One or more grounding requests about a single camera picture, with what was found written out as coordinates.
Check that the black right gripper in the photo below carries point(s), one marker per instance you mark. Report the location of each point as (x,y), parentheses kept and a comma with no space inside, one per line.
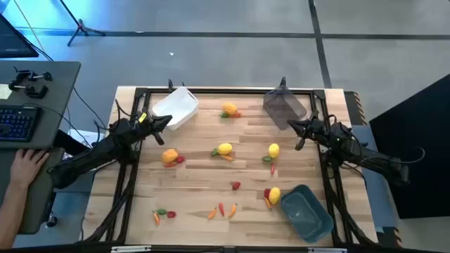
(316,129)

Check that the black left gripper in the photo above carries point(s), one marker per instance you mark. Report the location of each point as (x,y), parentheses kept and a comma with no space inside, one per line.
(147,126)

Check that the orange toy citrus fruit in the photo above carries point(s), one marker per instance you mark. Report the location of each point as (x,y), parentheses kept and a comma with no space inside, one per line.
(169,155)
(229,108)

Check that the yellow toy lemon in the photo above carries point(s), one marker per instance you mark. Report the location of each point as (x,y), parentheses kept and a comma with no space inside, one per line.
(274,195)
(225,148)
(274,150)

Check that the red toy chili pepper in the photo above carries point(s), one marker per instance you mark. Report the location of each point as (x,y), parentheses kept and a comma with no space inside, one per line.
(272,169)
(236,115)
(221,208)

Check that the small green toy pepper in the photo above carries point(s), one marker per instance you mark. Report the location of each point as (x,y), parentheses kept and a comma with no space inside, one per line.
(214,152)
(161,211)
(223,115)
(266,159)

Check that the toy veggies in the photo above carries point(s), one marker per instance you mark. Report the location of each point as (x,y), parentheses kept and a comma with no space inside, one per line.
(156,218)

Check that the long orange toy chili pepper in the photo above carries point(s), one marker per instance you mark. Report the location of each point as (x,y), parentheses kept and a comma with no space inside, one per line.
(212,213)

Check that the person's forearm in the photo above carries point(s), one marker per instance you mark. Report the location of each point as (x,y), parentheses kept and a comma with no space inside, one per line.
(10,214)

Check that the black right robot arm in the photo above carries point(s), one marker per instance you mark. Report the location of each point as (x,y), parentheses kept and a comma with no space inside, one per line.
(369,156)

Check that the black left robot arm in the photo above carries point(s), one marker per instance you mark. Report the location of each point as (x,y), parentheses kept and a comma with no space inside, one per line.
(91,154)

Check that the white plastic basket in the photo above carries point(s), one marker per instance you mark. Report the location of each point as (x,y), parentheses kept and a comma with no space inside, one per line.
(177,105)

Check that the clear grey plastic basket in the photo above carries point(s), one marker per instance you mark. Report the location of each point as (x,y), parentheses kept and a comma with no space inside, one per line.
(283,107)

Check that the black table edge clip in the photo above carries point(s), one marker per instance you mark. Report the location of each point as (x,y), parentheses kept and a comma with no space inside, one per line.
(283,83)
(171,86)

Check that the teal plastic basket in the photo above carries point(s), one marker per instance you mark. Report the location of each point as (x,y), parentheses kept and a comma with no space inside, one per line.
(306,214)

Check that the large black floor panel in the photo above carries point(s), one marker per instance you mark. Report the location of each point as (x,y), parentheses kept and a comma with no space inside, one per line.
(415,158)

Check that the black tripod stand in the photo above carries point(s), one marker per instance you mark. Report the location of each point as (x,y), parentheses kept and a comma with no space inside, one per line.
(81,27)

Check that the black screw clamp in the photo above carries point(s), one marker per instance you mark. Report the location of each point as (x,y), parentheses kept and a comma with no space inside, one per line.
(24,74)
(35,92)

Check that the person's hand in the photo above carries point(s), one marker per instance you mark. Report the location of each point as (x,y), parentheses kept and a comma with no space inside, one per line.
(26,167)

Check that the black keyboard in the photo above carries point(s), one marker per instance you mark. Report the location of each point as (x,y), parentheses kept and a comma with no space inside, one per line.
(17,123)

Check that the black round knob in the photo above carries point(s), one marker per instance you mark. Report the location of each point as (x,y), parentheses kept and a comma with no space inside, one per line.
(52,221)

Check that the dark grey side desk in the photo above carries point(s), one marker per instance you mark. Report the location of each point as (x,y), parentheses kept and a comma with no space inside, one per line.
(38,211)

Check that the pale paper note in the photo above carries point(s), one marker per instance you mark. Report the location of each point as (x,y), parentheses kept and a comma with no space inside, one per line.
(4,92)

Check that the black computer monitor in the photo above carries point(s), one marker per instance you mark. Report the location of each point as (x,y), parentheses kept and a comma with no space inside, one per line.
(12,42)

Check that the black orange striped bracket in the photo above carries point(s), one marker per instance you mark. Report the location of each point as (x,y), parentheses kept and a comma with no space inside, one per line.
(390,239)
(353,105)

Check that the black aluminium table frame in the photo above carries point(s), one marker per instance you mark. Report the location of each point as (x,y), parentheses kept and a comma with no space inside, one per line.
(228,91)

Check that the silver metal bracket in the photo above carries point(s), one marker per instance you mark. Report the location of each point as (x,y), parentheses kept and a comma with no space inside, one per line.
(130,248)
(327,250)

